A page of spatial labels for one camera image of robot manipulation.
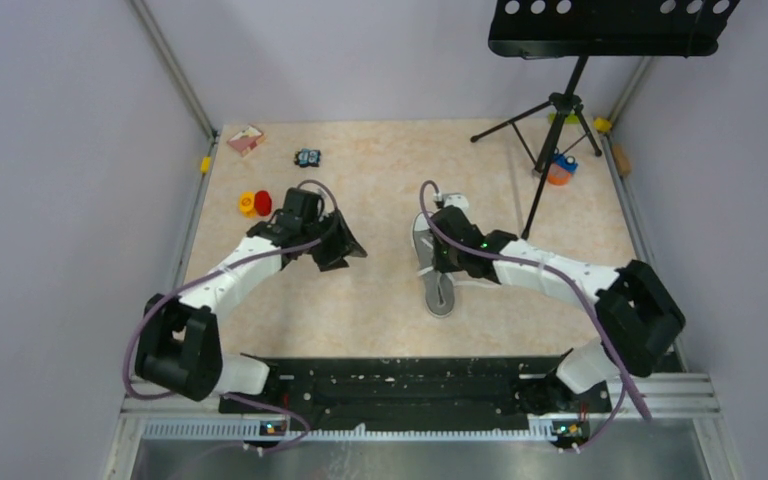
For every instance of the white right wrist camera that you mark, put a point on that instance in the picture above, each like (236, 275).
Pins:
(457, 200)

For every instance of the yellow round toy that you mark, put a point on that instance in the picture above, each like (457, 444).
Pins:
(246, 204)

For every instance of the orange blue toy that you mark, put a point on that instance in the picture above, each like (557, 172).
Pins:
(562, 170)

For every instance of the grey canvas sneaker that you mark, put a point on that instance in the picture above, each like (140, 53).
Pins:
(439, 288)

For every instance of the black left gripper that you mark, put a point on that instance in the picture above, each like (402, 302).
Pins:
(343, 243)

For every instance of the small black blue toy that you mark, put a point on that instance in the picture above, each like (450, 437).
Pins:
(308, 158)

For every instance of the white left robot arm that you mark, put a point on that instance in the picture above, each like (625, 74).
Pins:
(177, 344)

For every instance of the pink and white box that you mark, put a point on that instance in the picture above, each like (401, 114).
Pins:
(246, 140)

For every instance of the yellow corner clip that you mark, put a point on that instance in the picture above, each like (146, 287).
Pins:
(205, 165)
(602, 125)

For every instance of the yellow corner clip right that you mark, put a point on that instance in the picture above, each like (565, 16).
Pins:
(602, 125)

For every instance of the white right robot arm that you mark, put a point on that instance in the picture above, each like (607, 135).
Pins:
(635, 317)

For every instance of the yellow corner clip left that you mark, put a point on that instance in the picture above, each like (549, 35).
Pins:
(205, 165)

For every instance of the white slotted cable duct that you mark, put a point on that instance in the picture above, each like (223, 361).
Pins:
(255, 430)

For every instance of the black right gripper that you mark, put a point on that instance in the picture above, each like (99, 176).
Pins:
(439, 263)

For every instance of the red round toy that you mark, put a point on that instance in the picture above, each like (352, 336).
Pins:
(263, 203)

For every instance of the black music stand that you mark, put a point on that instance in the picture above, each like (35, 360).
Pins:
(533, 30)

